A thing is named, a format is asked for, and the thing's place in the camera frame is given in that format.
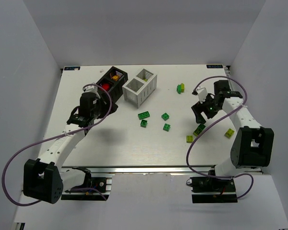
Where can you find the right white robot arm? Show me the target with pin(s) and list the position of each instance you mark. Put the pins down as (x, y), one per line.
(253, 143)

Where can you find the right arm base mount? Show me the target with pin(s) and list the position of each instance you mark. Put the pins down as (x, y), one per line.
(207, 188)

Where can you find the lime and green lego stack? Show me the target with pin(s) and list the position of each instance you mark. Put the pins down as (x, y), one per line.
(199, 129)

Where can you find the green square lego upper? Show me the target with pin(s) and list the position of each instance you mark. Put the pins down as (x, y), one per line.
(165, 116)

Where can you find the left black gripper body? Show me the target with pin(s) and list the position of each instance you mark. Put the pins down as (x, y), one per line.
(105, 105)

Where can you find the lime square lego brick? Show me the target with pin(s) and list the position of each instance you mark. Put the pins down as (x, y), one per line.
(189, 138)

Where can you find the green square lego lower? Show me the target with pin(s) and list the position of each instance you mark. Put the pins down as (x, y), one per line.
(166, 127)

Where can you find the black slotted container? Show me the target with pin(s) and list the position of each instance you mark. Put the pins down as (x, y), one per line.
(116, 90)

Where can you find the aluminium table front rail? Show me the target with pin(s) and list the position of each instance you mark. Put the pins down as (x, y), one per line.
(139, 169)

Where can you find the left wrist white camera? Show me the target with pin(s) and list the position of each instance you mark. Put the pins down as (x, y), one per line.
(90, 88)

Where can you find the left blue corner label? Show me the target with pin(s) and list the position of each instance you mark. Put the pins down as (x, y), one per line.
(72, 68)

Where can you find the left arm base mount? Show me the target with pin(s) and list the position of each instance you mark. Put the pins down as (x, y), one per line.
(80, 184)

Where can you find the white slotted container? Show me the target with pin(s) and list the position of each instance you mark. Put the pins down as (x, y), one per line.
(136, 90)

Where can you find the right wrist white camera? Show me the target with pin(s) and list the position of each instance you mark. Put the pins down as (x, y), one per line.
(202, 93)

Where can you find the green long lego brick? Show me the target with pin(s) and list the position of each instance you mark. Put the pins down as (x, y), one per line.
(143, 115)

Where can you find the orange long lego brick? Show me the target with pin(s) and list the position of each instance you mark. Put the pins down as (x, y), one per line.
(115, 78)

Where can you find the right blue corner label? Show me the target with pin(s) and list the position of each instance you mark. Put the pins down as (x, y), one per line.
(214, 66)

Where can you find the red curved lego brick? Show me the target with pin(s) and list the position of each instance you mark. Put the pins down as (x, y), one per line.
(106, 86)

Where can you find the wrist white camera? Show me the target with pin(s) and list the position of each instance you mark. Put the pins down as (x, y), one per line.
(202, 93)
(90, 88)

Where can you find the blue corner label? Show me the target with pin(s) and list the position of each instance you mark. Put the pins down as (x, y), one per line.
(72, 68)
(214, 66)

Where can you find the green lime lego far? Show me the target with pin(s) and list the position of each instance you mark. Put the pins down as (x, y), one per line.
(180, 88)

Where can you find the green upturned square lego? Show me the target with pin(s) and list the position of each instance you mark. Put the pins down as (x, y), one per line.
(143, 123)

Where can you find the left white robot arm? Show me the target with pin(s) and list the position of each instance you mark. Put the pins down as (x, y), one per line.
(43, 178)

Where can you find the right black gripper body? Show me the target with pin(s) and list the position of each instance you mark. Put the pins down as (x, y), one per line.
(204, 109)

